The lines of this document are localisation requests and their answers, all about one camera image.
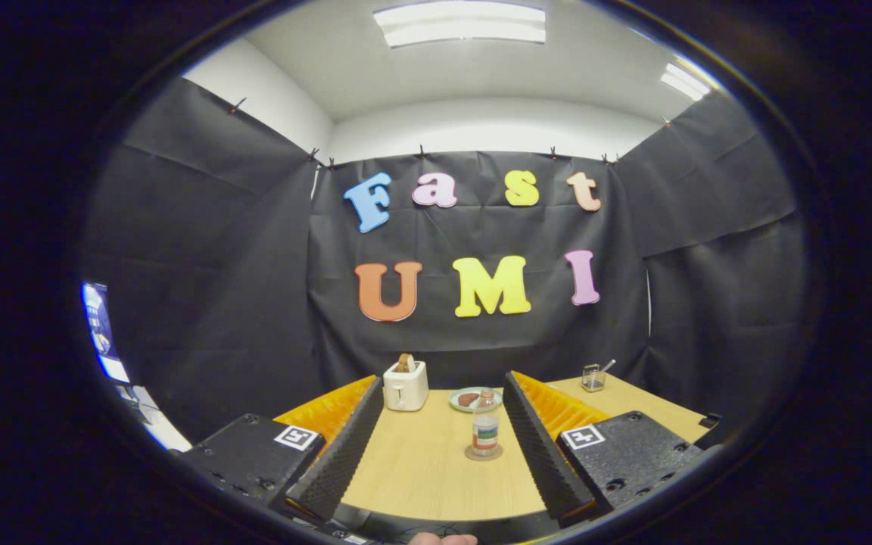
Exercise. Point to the round brown coaster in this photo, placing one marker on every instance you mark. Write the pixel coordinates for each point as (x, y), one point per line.
(468, 454)

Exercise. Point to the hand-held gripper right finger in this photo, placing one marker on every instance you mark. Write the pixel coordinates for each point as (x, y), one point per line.
(542, 454)

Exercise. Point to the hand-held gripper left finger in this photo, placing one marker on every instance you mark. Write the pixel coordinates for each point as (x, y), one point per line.
(345, 454)

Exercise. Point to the small ceiling light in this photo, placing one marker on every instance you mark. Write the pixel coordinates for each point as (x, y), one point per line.
(684, 82)

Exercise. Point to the brown meat piece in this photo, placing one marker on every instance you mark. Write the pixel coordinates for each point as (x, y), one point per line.
(468, 399)

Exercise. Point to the wooden table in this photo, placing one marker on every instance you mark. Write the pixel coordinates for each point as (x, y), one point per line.
(406, 469)

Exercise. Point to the clear plastic juice bottle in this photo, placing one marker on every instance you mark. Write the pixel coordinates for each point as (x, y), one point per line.
(485, 435)

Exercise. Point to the black backdrop cloth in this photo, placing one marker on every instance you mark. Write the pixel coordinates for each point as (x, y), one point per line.
(216, 303)

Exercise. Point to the long ceiling light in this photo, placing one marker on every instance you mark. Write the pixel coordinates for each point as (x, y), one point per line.
(459, 23)

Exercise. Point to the white toaster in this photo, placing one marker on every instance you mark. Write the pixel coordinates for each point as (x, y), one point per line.
(404, 390)

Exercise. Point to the pale green plate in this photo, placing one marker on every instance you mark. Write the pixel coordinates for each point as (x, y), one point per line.
(454, 401)

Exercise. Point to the black table clamp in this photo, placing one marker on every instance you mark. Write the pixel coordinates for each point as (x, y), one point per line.
(708, 420)

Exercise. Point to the white side desk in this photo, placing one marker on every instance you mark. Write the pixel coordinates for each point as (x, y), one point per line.
(163, 433)

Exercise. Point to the brown toast slice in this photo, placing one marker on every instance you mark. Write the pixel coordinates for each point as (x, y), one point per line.
(406, 363)

